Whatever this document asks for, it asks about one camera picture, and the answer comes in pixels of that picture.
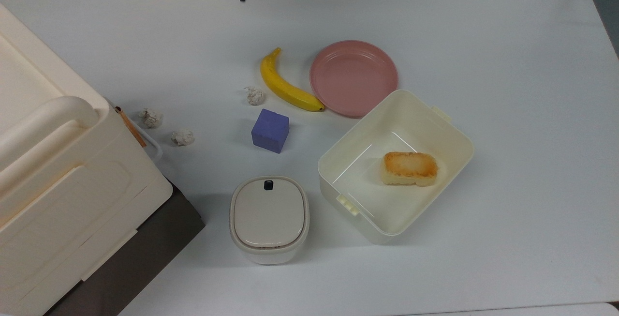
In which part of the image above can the purple cube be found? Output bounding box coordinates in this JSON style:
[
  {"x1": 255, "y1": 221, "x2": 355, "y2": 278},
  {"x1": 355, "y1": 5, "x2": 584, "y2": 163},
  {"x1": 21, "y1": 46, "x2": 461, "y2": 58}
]
[{"x1": 251, "y1": 108, "x2": 290, "y2": 154}]

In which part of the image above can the crumpled white paper ball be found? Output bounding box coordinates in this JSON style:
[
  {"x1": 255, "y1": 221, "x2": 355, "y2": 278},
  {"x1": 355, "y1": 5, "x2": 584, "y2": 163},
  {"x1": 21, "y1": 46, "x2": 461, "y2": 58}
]
[
  {"x1": 171, "y1": 129, "x2": 195, "y2": 147},
  {"x1": 244, "y1": 87, "x2": 265, "y2": 106},
  {"x1": 140, "y1": 108, "x2": 163, "y2": 129}
]

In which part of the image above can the yellow banana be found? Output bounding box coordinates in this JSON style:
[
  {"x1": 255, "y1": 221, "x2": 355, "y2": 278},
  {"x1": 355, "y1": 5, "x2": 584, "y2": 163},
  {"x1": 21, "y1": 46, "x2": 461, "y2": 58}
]
[{"x1": 260, "y1": 47, "x2": 325, "y2": 112}]

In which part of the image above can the pink plate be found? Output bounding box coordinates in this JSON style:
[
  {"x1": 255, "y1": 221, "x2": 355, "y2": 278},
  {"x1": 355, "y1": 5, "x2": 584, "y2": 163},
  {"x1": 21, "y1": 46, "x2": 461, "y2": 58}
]
[{"x1": 309, "y1": 40, "x2": 398, "y2": 118}]

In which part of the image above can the small cream lidded trash can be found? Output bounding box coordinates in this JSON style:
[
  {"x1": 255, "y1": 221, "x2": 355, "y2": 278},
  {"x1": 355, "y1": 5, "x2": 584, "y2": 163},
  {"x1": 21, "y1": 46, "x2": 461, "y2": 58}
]
[{"x1": 229, "y1": 176, "x2": 310, "y2": 265}]

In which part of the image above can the toasted bread piece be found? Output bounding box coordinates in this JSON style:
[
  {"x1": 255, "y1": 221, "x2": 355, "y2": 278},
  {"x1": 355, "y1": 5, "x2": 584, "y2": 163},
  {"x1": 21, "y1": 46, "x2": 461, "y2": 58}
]
[{"x1": 381, "y1": 151, "x2": 439, "y2": 187}]

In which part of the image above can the cream open storage bin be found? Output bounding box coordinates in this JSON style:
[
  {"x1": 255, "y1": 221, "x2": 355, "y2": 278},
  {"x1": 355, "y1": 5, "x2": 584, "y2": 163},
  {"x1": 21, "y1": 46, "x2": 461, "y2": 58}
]
[{"x1": 318, "y1": 90, "x2": 474, "y2": 245}]

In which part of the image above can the cream cabinet with handle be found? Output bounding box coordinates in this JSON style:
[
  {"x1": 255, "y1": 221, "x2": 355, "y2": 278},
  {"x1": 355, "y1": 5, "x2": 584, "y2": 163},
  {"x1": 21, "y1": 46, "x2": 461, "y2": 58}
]
[{"x1": 0, "y1": 4, "x2": 174, "y2": 316}]

